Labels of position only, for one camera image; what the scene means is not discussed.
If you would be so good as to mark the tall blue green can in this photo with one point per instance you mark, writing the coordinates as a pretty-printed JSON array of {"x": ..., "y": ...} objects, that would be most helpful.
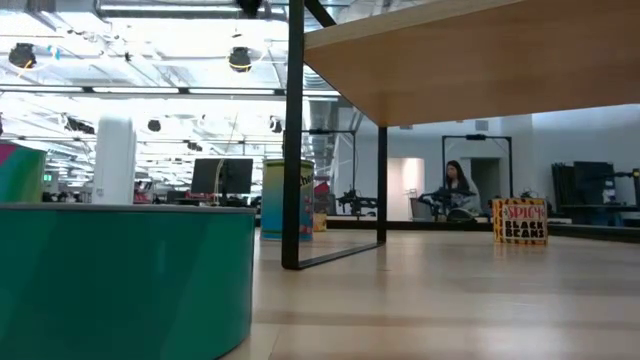
[{"x": 272, "y": 200}]

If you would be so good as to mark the black equipment rack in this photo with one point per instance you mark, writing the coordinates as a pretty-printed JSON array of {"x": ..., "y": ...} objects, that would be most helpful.
[{"x": 590, "y": 190}]

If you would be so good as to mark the black background rig frame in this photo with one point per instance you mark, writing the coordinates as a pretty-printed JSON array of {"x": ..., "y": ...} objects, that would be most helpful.
[
  {"x": 509, "y": 165},
  {"x": 353, "y": 165}
]

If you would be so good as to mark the small yellow box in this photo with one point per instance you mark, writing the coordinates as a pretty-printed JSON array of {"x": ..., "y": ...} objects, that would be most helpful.
[{"x": 320, "y": 222}]

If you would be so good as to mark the pink-green packet at left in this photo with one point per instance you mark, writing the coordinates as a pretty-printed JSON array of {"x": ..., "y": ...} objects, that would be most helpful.
[{"x": 20, "y": 172}]

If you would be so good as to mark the short teal can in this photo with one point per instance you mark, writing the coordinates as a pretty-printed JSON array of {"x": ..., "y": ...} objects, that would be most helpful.
[{"x": 125, "y": 285}]

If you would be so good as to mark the spicy black beans box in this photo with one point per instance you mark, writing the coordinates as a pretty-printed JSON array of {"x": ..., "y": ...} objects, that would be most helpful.
[{"x": 520, "y": 222}]

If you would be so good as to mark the black table frame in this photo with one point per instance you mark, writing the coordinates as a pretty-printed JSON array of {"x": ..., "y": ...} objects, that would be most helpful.
[{"x": 425, "y": 226}]

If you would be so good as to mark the black computer monitor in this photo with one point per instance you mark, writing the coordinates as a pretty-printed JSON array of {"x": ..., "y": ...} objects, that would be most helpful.
[{"x": 235, "y": 175}]

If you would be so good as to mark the white cylindrical bottle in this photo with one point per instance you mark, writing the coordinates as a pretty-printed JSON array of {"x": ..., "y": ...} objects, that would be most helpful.
[{"x": 114, "y": 165}]

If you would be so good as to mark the wooden shelf black frame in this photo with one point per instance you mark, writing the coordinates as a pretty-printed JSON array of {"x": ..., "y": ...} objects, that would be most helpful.
[{"x": 475, "y": 65}]

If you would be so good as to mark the person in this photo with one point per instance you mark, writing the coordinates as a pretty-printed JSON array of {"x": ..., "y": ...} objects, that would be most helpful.
[{"x": 456, "y": 175}]

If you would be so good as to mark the black ceiling lamp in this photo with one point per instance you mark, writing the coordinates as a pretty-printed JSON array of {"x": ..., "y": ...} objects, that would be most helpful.
[
  {"x": 22, "y": 55},
  {"x": 276, "y": 125},
  {"x": 154, "y": 125}
]

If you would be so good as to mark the grey chair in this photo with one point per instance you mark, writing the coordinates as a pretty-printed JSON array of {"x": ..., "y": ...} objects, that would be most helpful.
[{"x": 417, "y": 210}]

